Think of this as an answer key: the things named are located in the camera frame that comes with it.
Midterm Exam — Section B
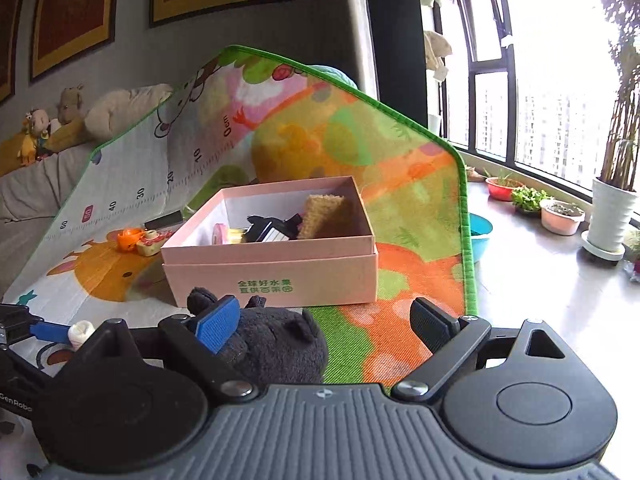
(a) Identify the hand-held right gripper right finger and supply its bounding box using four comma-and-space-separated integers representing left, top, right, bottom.
392, 297, 576, 403

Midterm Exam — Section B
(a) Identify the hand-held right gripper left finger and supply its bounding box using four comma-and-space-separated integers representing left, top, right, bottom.
65, 296, 258, 404

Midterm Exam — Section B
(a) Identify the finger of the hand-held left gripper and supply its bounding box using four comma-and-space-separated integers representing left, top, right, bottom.
0, 304, 69, 349
0, 349, 63, 397

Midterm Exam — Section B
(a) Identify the small white toy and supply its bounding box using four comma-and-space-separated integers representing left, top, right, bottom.
67, 322, 96, 351

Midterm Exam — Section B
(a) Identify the black plush toy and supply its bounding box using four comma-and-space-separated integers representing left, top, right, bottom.
186, 287, 328, 386

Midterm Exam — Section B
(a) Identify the pink cardboard box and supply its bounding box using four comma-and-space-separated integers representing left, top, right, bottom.
160, 175, 379, 308

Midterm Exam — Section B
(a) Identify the black and white toy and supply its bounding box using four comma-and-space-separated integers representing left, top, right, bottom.
245, 214, 306, 244

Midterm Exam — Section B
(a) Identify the orange plastic toy shell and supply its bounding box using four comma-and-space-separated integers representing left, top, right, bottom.
116, 227, 145, 252

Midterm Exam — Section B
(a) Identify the brown plush toy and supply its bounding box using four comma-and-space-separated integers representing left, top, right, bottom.
297, 194, 358, 240

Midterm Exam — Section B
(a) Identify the cartoon animal play mat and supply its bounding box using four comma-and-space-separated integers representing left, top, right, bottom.
0, 45, 482, 480

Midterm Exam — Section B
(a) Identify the blue plastic basin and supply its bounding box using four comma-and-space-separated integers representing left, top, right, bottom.
467, 212, 496, 263

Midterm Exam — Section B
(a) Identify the red plant pot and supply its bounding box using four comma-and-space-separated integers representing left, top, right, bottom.
484, 169, 525, 202

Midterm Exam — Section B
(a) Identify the grey sofa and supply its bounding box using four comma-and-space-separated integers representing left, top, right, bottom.
0, 142, 106, 281

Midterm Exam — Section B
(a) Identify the leafy green potted plant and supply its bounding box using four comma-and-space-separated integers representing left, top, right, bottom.
511, 186, 551, 217

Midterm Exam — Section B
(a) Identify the pink plant pot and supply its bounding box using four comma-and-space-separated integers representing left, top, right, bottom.
540, 199, 586, 237

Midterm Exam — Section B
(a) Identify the yellow plush doll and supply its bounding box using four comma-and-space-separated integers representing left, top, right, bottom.
17, 132, 46, 166

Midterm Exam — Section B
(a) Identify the mustard yellow cushion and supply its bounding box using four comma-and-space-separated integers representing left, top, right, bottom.
0, 120, 96, 176

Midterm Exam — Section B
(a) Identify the tall white plant pot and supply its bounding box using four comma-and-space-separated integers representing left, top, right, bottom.
580, 177, 633, 263

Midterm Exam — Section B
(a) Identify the small pink-faced plush doll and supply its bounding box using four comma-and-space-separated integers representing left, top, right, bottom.
22, 108, 53, 136

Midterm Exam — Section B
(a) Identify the small green potted plant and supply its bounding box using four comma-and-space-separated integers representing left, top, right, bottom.
622, 227, 640, 283

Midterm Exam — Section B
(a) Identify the tan plush animal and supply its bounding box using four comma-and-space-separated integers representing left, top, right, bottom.
56, 85, 91, 126

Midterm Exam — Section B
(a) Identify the teal cloth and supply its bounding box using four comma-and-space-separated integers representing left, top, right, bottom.
305, 64, 358, 87

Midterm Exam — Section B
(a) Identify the beige hanging cloth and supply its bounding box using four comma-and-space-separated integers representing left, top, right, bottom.
424, 30, 453, 75

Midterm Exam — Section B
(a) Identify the tall palm plant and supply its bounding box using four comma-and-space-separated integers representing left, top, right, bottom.
582, 0, 640, 191

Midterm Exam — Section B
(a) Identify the dark window frame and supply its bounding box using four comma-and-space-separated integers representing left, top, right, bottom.
432, 0, 640, 201

